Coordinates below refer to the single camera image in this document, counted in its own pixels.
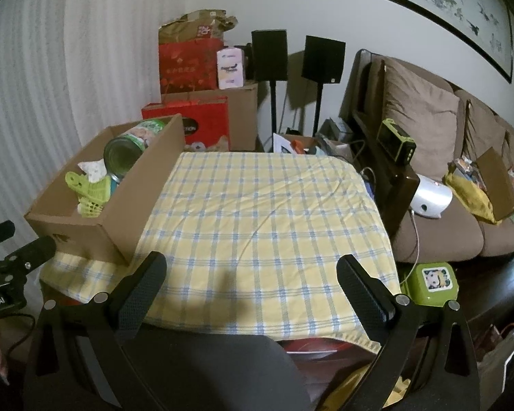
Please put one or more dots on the green framed black device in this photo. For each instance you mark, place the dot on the green framed black device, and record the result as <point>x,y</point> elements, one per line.
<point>396,141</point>

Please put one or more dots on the brown sofa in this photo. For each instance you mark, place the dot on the brown sofa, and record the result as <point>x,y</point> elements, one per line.
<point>437,239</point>

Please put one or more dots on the white rounded appliance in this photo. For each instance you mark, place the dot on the white rounded appliance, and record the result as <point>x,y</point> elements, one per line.
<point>432,197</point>

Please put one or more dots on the green tin can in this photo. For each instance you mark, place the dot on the green tin can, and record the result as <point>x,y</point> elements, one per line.
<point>124,150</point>

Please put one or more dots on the white pleated curtain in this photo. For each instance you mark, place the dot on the white pleated curtain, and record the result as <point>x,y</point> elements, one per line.
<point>47,94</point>

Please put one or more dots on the yellow cloth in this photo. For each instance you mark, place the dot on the yellow cloth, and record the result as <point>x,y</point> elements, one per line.
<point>471,201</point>

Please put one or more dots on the red gift bag gold print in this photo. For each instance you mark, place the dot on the red gift bag gold print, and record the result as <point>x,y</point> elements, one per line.
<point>188,68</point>

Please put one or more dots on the white paper bag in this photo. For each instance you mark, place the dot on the white paper bag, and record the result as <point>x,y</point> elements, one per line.
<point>501,372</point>

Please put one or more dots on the red gift box black oval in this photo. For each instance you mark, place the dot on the red gift box black oval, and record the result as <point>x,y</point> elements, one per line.
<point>205,120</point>

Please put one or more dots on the green panda box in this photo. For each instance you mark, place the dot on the green panda box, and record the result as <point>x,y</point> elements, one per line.
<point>430,284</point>

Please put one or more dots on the large closed cardboard box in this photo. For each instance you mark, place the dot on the large closed cardboard box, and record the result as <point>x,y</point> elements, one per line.
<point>242,115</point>

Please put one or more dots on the yellow plaid tablecloth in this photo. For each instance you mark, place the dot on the yellow plaid tablecloth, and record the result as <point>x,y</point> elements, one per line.
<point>261,231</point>

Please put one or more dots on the small brown cardboard box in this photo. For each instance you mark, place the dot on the small brown cardboard box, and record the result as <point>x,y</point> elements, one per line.
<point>497,184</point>

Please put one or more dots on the grey device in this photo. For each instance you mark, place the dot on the grey device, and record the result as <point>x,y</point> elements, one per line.
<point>336,130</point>

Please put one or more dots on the black speaker on stand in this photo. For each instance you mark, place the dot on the black speaker on stand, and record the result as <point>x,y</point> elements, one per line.
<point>269,55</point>
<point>323,60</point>

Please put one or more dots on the dark wooden table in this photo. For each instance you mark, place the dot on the dark wooden table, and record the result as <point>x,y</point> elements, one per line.
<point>501,291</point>

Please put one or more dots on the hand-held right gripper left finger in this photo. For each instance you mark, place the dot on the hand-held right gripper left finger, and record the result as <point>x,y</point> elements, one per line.
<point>145,278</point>

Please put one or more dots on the crumpled brown paper bag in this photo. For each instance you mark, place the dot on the crumpled brown paper bag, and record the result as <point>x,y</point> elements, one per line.
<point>192,25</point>

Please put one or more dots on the small white pink bag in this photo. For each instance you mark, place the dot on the small white pink bag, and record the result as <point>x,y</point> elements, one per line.
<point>230,68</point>

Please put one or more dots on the white open box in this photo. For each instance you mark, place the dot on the white open box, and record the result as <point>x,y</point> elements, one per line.
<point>287,143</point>

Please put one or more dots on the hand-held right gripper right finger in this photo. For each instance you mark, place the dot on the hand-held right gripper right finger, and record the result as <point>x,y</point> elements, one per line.
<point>360,284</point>

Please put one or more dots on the floral white cloth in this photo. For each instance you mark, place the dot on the floral white cloth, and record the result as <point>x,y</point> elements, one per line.
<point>92,169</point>

